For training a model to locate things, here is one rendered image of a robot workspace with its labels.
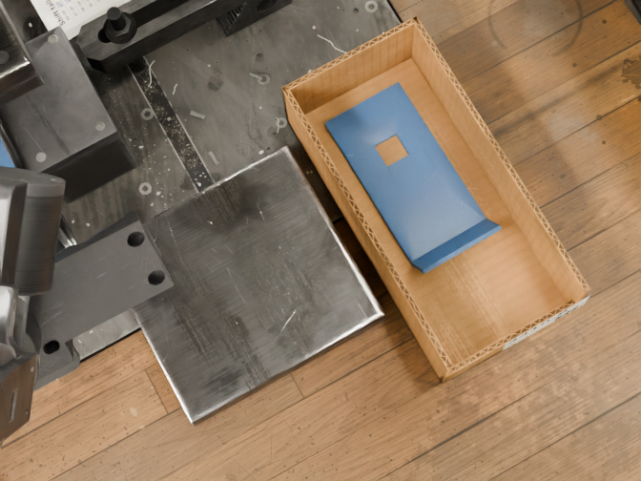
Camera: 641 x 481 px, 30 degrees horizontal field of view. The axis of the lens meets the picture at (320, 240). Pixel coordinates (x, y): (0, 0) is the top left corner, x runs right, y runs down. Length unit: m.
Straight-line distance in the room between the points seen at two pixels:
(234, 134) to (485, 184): 0.21
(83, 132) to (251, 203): 0.14
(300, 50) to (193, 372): 0.29
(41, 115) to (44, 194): 0.32
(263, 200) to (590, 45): 0.30
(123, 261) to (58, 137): 0.26
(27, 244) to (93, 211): 0.37
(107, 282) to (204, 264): 0.27
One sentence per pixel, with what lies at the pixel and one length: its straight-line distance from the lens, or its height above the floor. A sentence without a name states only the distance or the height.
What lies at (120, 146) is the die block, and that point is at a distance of 0.94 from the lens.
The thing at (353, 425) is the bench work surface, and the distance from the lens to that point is 0.93.
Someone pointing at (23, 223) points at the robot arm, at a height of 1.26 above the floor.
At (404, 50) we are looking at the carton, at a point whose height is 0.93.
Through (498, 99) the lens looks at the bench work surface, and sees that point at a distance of 1.00.
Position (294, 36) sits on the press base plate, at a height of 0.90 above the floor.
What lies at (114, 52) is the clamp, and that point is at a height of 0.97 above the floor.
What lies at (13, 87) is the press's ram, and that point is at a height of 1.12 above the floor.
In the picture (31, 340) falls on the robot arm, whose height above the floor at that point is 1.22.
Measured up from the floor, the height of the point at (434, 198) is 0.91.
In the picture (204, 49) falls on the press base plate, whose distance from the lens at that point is 1.02.
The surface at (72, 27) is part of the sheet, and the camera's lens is 1.00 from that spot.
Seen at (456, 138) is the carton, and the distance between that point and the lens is 0.98.
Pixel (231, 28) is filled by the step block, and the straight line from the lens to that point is 1.01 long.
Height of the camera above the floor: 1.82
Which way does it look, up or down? 75 degrees down
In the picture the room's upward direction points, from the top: 9 degrees counter-clockwise
